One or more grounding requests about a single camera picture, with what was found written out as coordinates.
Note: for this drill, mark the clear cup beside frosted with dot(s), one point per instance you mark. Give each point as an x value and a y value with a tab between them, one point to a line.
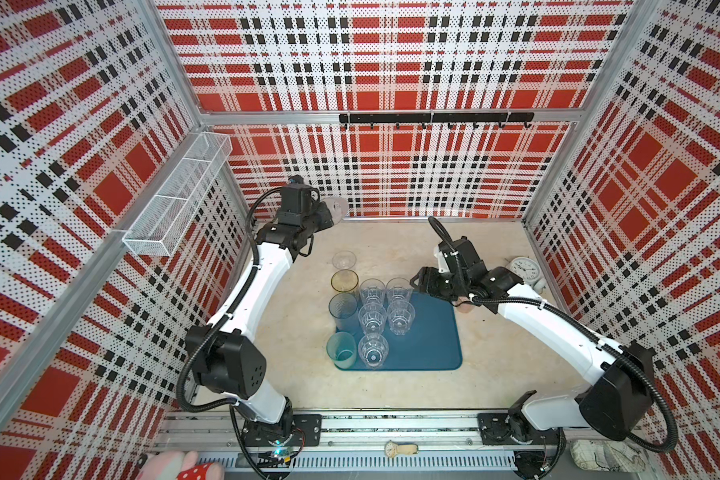
344	260

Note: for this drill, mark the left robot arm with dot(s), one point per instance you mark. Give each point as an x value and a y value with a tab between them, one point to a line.
224	366

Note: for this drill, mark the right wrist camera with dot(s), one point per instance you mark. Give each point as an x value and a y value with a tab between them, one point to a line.
465	260

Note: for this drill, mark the pink transparent plastic cup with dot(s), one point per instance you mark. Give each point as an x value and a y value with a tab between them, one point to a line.
464	305

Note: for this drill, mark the green textured plastic cup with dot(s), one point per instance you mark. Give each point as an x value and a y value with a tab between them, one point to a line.
341	348

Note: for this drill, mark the white wire mesh basket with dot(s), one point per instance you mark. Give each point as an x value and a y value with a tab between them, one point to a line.
192	170

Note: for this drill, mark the teal plastic tray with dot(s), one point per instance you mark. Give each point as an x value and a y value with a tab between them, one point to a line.
432	343

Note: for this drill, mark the blue frosted plastic cup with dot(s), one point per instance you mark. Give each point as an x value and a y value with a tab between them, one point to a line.
343	309

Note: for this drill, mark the clear faceted cup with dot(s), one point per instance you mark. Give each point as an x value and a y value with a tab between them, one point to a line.
372	318
372	290

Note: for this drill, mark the pink plush toy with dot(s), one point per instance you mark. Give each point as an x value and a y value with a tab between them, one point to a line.
179	465

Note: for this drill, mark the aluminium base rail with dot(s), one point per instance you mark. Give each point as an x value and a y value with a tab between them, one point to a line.
352	441

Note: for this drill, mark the small beige wooden object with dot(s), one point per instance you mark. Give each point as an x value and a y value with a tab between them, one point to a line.
393	449

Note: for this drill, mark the white crumpled cloth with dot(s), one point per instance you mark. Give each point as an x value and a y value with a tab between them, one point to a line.
608	456

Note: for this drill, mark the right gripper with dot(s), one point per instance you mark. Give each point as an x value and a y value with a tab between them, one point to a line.
427	283

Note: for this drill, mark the frosted clear plastic cup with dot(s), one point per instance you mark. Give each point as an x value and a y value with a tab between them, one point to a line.
338	208

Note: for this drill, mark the white analog alarm clock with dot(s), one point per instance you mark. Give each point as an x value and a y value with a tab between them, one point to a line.
529	270

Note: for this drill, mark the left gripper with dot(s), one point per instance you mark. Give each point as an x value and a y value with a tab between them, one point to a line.
322	210

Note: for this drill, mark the yellow transparent plastic cup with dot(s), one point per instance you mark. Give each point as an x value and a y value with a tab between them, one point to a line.
344	281

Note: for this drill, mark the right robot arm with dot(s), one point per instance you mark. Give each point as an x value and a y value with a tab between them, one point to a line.
618	398

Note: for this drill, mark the black hook rail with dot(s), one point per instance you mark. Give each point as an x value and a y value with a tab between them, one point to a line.
498	118

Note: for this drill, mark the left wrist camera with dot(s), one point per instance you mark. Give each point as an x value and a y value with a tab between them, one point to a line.
297	196

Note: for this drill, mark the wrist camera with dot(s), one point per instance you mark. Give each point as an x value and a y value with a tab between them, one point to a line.
465	260
297	196

